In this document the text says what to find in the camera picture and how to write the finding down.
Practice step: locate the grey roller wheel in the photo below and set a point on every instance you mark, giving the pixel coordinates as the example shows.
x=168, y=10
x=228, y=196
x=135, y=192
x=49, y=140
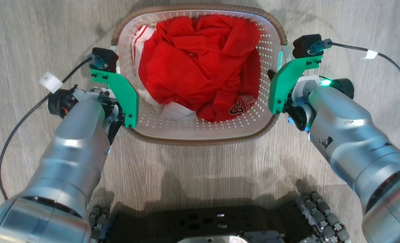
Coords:
x=98, y=222
x=323, y=219

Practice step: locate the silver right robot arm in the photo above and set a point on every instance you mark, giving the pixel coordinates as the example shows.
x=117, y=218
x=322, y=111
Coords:
x=352, y=138

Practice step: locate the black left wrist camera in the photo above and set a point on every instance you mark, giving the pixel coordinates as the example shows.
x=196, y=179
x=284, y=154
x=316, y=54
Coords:
x=106, y=58

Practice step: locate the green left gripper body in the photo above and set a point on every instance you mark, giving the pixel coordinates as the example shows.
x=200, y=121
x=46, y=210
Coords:
x=127, y=98

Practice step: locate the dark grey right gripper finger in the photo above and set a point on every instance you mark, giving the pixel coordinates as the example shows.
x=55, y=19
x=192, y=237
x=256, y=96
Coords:
x=272, y=75

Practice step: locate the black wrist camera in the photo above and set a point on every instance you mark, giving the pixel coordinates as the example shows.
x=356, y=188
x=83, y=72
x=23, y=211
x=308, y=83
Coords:
x=304, y=45
x=106, y=58

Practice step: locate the white laundry basket brown rim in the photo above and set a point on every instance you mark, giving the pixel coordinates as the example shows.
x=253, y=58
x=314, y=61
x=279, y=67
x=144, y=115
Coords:
x=200, y=130

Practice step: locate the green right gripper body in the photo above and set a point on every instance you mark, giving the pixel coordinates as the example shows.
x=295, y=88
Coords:
x=282, y=84

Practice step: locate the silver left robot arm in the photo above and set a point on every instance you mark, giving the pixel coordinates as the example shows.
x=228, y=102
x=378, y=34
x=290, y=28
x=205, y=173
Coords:
x=68, y=162

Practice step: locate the red basketball jersey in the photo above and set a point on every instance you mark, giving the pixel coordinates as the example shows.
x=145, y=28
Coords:
x=190, y=67

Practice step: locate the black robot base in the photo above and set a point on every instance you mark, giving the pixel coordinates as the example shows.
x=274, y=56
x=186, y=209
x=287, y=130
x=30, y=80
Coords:
x=203, y=222

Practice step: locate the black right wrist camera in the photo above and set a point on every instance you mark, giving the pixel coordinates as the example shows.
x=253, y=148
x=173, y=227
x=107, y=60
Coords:
x=304, y=45

